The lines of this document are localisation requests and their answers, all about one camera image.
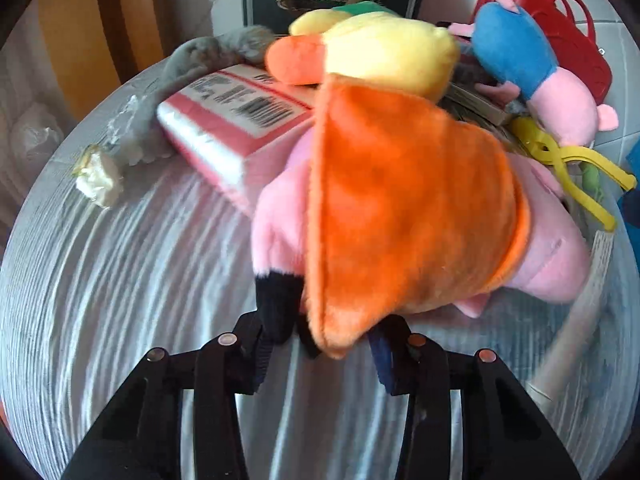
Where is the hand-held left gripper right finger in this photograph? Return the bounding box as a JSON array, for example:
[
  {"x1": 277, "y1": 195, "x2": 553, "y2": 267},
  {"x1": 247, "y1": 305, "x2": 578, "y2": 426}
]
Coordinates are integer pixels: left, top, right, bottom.
[{"x1": 367, "y1": 317, "x2": 583, "y2": 480}]

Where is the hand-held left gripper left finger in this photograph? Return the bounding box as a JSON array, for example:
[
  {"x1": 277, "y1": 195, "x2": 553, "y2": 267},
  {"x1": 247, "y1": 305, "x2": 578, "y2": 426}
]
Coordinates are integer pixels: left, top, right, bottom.
[{"x1": 62, "y1": 310, "x2": 273, "y2": 480}]

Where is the pink pig plush orange dress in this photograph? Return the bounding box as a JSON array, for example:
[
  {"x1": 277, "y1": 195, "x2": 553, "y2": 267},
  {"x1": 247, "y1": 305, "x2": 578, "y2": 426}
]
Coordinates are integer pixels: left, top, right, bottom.
[{"x1": 250, "y1": 80, "x2": 593, "y2": 361}]

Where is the blue plastic storage bin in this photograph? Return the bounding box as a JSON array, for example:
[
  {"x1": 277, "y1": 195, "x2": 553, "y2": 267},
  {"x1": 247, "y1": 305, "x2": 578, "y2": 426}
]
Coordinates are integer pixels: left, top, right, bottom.
[{"x1": 617, "y1": 135, "x2": 640, "y2": 231}]

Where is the white round desktop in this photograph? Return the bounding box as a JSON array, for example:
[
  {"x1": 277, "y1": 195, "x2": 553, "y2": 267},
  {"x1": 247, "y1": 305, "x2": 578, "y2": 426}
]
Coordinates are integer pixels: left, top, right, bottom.
[{"x1": 0, "y1": 35, "x2": 640, "y2": 480}]

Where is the pink tissue pack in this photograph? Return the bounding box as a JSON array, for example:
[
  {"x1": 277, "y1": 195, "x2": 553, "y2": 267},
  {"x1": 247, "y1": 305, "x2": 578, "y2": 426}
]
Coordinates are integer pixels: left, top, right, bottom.
[{"x1": 156, "y1": 62, "x2": 321, "y2": 216}]

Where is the crumpled white paper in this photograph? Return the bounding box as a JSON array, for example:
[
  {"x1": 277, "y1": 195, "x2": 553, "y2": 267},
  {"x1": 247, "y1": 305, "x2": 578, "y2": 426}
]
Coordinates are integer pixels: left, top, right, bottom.
[{"x1": 75, "y1": 144, "x2": 125, "y2": 209}]

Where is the dark patterned box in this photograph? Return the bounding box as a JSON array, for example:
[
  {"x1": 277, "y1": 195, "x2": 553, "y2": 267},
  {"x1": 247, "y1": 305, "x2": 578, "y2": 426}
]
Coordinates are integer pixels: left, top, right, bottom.
[{"x1": 445, "y1": 82, "x2": 511, "y2": 126}]

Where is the grey plush toy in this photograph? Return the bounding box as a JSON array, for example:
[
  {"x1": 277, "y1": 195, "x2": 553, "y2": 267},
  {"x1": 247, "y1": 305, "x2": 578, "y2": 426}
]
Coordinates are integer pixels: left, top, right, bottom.
[{"x1": 112, "y1": 25, "x2": 278, "y2": 166}]

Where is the white plastic bag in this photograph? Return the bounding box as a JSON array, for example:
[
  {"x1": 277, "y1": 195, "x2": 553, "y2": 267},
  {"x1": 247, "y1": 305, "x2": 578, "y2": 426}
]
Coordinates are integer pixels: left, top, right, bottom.
[{"x1": 10, "y1": 100, "x2": 66, "y2": 161}]

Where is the yellow duck plush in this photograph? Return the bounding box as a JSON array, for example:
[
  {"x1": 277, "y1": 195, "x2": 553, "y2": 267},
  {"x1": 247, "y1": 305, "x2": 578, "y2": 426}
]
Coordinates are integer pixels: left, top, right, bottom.
[{"x1": 264, "y1": 2, "x2": 461, "y2": 103}]

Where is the pink pig plush blue dress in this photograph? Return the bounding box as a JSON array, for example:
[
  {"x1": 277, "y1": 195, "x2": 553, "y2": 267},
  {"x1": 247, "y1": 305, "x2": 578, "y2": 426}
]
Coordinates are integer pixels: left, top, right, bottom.
[{"x1": 447, "y1": 0, "x2": 621, "y2": 148}]

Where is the red handbag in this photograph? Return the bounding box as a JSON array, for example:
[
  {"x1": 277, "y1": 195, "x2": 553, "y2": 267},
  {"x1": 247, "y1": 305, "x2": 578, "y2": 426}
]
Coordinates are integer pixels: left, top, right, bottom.
[{"x1": 472, "y1": 0, "x2": 613, "y2": 106}]

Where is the wooden furniture panel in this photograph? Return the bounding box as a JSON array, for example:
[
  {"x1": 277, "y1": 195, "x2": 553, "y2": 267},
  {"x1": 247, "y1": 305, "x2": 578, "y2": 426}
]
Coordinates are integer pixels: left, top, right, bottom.
[{"x1": 37, "y1": 0, "x2": 168, "y2": 116}]

